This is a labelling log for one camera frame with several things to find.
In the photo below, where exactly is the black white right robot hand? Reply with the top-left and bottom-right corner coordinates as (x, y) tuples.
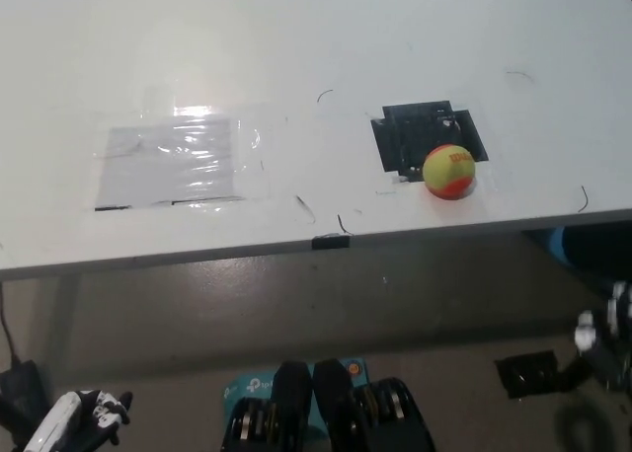
(555, 279), (632, 393)

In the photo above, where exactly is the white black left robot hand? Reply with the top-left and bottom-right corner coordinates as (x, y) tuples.
(22, 388), (133, 452)

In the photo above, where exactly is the yellow orange small tennis ball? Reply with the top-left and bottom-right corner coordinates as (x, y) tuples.
(422, 143), (478, 200)

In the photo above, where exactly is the black power adapter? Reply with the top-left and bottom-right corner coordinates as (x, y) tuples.
(0, 358), (50, 438)

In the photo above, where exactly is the blue object under table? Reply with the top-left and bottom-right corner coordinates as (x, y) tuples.
(540, 227), (569, 266)

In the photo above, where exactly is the clear plastic sheet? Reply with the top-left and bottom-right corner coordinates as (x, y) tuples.
(93, 117), (248, 211)

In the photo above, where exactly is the black tape patch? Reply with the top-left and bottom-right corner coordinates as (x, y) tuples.
(369, 98), (490, 185)

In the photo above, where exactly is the small black tape strip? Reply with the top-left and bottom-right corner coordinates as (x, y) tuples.
(311, 233), (352, 251)

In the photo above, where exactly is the clear plastic film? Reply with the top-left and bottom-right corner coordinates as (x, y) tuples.
(91, 82), (273, 214)

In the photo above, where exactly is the black power cable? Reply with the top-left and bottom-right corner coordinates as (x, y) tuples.
(0, 279), (22, 367)

